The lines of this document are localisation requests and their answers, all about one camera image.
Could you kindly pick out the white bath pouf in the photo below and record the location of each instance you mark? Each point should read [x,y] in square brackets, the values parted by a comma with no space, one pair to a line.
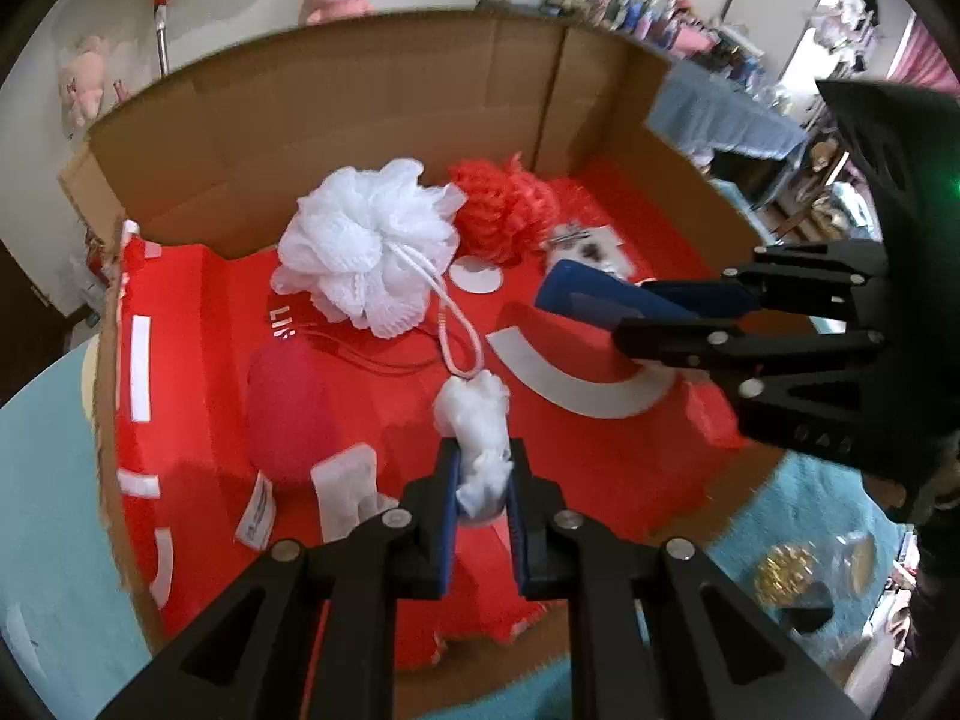
[367,240]

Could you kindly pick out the red and white plush toy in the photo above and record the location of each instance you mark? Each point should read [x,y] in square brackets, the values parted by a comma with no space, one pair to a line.
[289,412]

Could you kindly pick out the red bath pouf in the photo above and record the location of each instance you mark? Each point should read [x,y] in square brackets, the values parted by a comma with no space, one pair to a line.
[499,206]

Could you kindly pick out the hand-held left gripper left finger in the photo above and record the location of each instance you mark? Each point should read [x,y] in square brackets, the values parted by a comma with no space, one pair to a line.
[444,517]

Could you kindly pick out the white wardrobe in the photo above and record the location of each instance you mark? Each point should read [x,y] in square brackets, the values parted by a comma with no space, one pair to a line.
[832,15]

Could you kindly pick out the table with grey-blue cloth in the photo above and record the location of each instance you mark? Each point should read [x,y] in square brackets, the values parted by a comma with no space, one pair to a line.
[720,116]

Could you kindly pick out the white spotted plush toy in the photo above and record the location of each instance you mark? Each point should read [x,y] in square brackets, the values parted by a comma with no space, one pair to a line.
[592,247]

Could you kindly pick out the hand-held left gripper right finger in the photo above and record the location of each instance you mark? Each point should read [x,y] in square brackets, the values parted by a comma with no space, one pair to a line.
[519,525]

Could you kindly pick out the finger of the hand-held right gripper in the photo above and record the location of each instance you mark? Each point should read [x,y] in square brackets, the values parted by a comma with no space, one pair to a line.
[705,298]
[592,292]

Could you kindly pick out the teal fleece table cover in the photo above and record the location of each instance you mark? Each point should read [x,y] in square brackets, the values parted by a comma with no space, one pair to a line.
[45,510]

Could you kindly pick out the pink curtain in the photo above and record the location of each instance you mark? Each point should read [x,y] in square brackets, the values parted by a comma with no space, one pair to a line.
[926,52]

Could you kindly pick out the white fluffy cloth toy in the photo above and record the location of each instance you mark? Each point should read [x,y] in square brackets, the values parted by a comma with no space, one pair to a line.
[476,412]

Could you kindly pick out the red-lined cardboard box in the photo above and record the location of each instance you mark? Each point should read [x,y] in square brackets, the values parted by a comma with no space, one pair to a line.
[225,165]

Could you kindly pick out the pink plush pig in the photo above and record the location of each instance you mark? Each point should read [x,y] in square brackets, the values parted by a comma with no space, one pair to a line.
[82,79]

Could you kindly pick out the small glass jar gold contents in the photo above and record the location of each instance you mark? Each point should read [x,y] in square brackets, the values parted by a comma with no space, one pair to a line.
[795,566]

